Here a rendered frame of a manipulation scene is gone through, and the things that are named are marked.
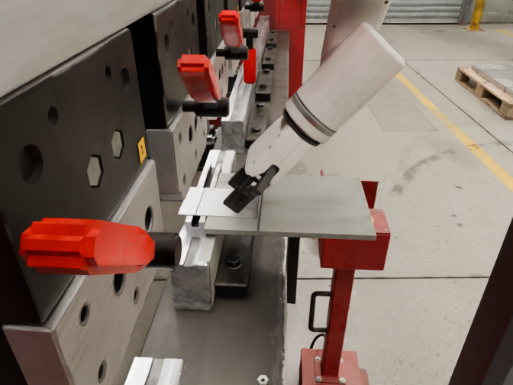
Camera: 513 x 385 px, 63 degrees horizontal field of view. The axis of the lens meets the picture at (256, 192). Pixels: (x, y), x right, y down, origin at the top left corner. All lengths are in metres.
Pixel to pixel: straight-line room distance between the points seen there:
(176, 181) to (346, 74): 0.30
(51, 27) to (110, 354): 0.16
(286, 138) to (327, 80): 0.10
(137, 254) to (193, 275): 0.49
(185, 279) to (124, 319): 0.40
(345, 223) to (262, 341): 0.22
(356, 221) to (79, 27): 0.54
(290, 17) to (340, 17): 2.12
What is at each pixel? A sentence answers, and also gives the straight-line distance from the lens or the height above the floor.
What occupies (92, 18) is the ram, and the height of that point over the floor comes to 1.35.
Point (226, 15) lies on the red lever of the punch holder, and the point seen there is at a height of 1.31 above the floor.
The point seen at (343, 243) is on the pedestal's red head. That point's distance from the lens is 1.06.
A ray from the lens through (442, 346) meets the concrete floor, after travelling 1.92.
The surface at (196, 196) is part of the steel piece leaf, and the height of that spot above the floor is 1.00.
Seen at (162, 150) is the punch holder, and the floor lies 1.23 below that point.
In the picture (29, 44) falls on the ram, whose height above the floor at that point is 1.35.
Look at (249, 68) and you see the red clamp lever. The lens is 0.78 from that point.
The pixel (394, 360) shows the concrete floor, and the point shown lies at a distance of 1.81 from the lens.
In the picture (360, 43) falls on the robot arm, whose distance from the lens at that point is 0.59.
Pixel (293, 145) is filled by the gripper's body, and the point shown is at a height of 1.13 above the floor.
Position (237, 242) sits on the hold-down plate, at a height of 0.90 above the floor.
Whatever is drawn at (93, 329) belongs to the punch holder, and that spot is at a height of 1.22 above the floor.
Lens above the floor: 1.39
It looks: 31 degrees down
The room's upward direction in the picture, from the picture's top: straight up
